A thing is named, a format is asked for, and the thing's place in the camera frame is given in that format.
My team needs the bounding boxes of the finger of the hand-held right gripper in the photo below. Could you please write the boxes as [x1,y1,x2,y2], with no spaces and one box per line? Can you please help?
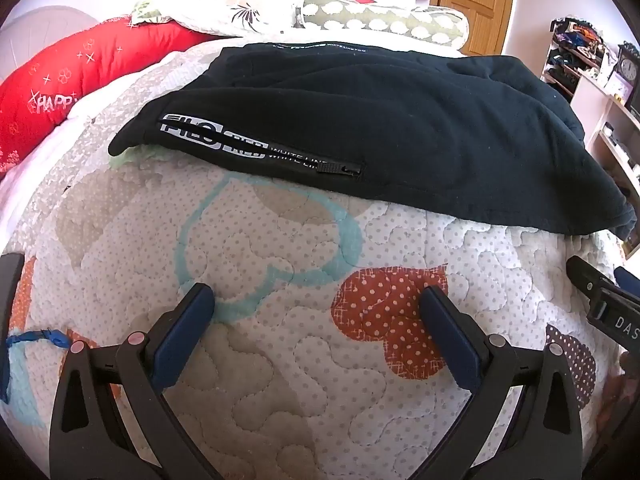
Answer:
[614,266,640,291]
[567,256,613,303]

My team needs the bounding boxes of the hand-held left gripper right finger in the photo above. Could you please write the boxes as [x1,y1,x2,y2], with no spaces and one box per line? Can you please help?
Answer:
[419,285,586,480]

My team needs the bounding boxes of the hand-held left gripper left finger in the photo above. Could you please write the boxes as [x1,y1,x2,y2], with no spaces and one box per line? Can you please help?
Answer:
[49,282,226,480]

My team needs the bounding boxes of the black pants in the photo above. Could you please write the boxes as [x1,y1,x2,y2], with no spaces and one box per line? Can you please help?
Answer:
[107,42,632,241]

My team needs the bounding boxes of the quilted heart print bedspread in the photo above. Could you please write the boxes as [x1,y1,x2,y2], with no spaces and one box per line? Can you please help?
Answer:
[0,40,626,480]

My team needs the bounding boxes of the white shelf unit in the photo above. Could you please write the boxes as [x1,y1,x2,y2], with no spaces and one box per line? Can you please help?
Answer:
[540,17,640,201]

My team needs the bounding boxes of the dark mantel clock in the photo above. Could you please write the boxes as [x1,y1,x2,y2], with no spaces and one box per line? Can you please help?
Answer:
[607,42,640,101]

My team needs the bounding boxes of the red printed pillow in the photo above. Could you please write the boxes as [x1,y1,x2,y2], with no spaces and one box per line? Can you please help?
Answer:
[0,20,216,176]

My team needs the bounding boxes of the wooden door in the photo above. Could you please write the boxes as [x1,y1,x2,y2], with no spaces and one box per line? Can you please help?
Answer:
[430,0,518,56]

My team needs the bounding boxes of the white floral pillow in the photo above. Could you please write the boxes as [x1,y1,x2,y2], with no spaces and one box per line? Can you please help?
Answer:
[131,0,431,38]

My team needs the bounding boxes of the green white-dotted bolster pillow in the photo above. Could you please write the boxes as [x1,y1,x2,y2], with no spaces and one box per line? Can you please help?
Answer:
[295,0,471,56]

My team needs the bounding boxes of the pale padded headboard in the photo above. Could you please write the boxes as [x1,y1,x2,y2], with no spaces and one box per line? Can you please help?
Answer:
[0,6,98,56]

